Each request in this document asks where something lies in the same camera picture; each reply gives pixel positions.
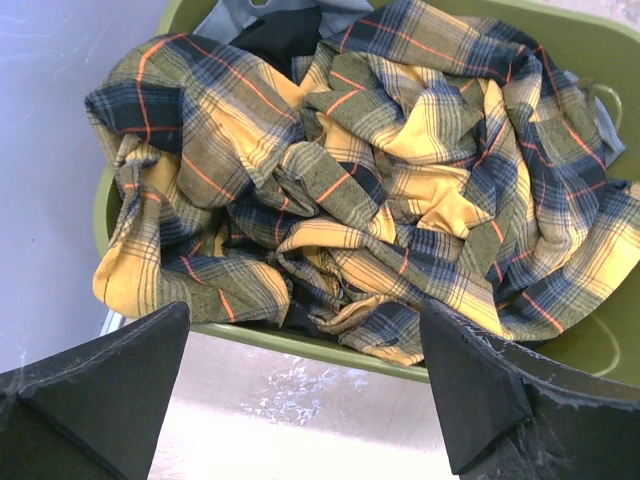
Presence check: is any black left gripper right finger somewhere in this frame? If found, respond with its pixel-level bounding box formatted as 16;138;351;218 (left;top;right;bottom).
421;299;639;479

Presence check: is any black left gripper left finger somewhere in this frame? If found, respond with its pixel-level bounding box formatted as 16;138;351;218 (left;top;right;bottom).
1;302;190;479

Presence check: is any olive green plastic bin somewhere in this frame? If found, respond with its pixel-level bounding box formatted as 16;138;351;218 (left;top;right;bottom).
92;0;640;385

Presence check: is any grey cloth in bin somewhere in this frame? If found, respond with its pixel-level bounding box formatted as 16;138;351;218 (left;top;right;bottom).
194;0;373;44

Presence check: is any yellow plaid flannel shirt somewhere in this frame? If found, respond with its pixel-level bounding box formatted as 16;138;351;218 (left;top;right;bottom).
83;0;640;368

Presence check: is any black cloth in bin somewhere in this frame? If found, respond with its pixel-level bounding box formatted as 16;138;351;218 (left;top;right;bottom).
230;7;322;80

